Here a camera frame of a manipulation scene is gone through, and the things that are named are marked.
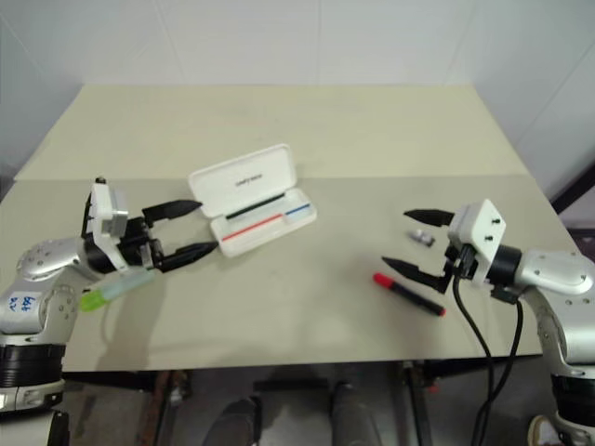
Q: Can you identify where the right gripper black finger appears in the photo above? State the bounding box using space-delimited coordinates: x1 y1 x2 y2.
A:
380 256 451 295
403 208 456 229

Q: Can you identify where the green capped translucent highlighter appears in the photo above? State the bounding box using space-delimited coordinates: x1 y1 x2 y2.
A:
80 270 156 313

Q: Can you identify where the red capped black marker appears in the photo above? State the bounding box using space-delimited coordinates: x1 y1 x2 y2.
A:
372 272 447 319

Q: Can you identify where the white shoe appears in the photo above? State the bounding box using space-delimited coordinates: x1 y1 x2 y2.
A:
526 413 561 446

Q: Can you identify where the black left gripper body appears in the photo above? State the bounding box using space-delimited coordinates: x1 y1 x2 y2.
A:
117 216 165 273

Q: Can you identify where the metal table leg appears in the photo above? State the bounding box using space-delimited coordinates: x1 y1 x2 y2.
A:
151 370 190 446
398 361 441 446

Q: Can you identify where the black metal frame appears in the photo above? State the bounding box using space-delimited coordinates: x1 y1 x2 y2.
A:
549 137 595 230

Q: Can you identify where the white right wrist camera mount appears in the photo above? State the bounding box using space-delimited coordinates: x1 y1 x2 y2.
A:
447 198 508 285

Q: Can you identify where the small grey metal sharpener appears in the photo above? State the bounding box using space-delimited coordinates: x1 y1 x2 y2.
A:
408 228 437 247

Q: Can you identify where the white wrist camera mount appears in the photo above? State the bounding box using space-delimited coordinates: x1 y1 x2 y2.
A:
447 198 508 285
82 176 130 274

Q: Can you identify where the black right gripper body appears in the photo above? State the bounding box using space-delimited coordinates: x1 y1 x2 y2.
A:
443 243 481 283

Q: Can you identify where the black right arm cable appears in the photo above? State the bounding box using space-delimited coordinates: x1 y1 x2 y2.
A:
452 259 495 361
471 295 525 446

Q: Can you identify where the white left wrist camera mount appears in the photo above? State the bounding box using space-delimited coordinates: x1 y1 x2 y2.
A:
82 176 130 274

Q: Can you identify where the black crossbar under table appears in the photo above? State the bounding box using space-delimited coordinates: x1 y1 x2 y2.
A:
252 377 329 392

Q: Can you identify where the white open pencil case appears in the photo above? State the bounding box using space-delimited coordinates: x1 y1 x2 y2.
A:
187 143 319 259

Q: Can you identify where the dark rounded shape under table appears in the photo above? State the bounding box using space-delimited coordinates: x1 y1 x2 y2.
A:
217 396 262 446
328 382 375 446

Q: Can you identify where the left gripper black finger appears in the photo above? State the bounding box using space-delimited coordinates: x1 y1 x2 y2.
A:
157 241 218 273
141 199 204 229

